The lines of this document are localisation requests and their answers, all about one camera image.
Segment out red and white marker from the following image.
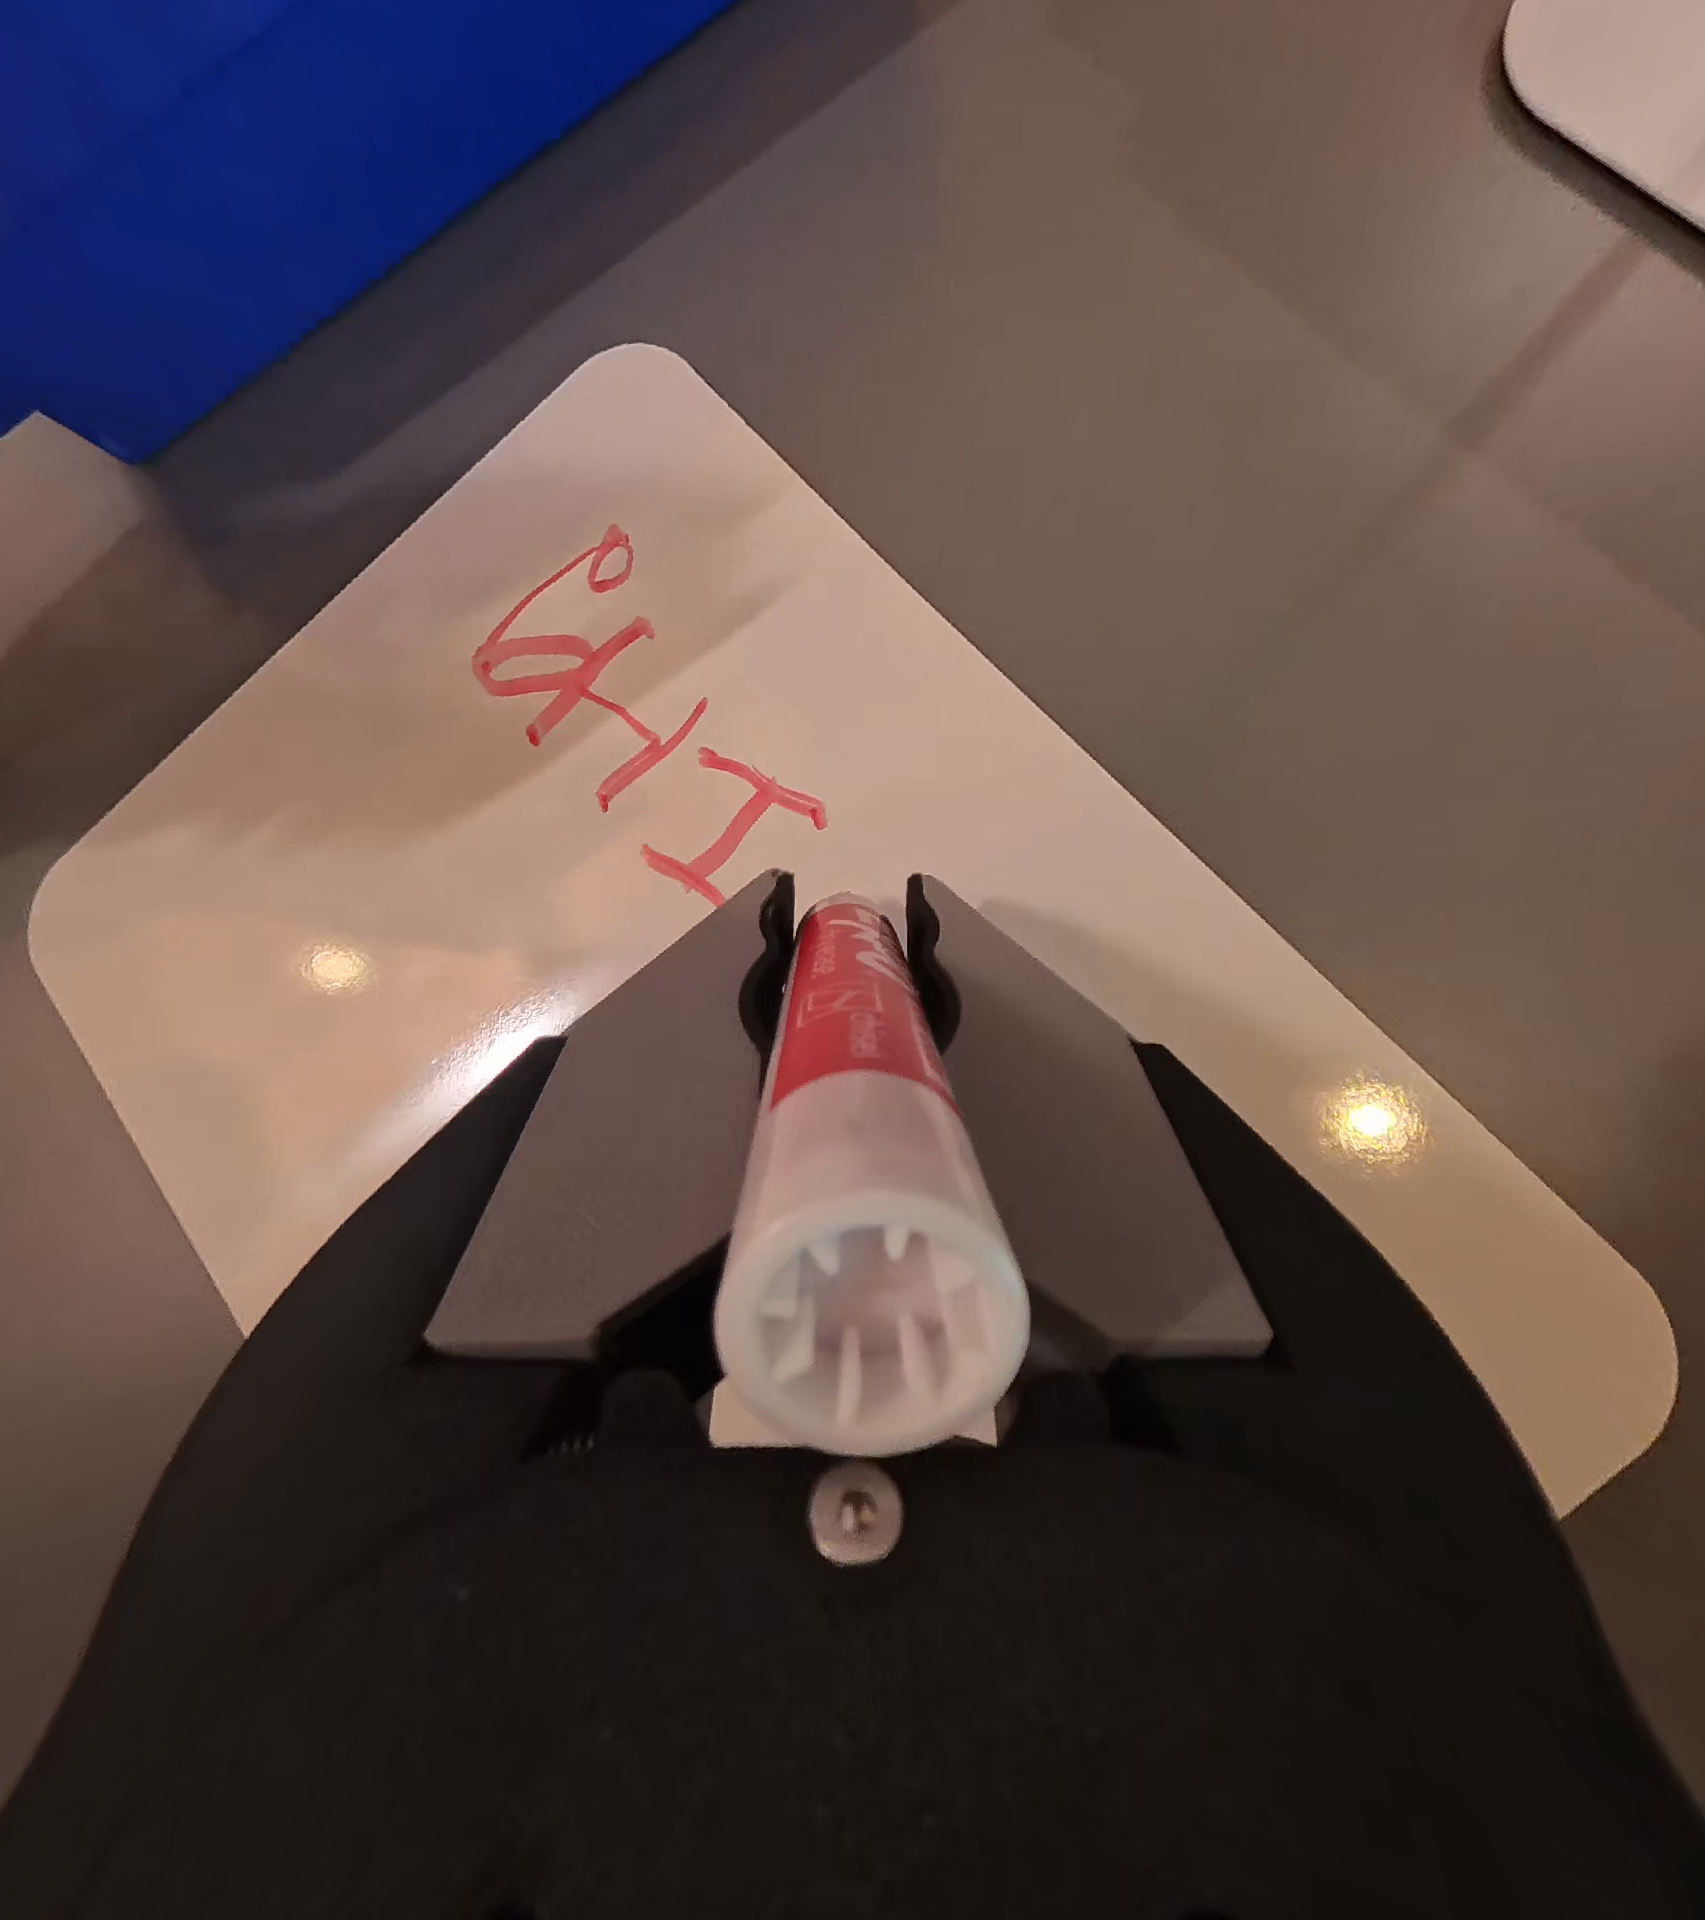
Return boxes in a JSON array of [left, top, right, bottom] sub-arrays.
[[709, 893, 1034, 1457]]

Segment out white whiteboard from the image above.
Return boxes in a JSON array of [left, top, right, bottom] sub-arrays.
[[24, 343, 1678, 1520]]

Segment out blue plastic bin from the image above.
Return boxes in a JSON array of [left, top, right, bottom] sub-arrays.
[[0, 0, 744, 469]]

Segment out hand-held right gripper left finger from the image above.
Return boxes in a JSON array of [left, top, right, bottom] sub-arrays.
[[422, 869, 797, 1344]]

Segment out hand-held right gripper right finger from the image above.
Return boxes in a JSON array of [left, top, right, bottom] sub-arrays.
[[910, 869, 1270, 1363]]

